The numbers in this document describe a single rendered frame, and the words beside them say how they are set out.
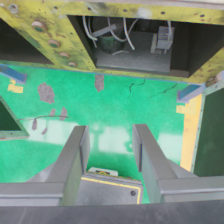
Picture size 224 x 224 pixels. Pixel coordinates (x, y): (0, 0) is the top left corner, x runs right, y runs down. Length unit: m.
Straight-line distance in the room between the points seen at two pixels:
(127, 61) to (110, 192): 0.97
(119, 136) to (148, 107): 0.40
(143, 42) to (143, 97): 0.78
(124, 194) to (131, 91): 0.93
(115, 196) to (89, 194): 0.21
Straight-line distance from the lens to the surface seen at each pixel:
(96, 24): 0.84
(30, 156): 1.93
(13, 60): 1.22
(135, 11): 0.51
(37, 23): 0.67
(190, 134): 1.70
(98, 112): 1.65
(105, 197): 1.40
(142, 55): 0.94
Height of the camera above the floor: 1.61
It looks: 81 degrees down
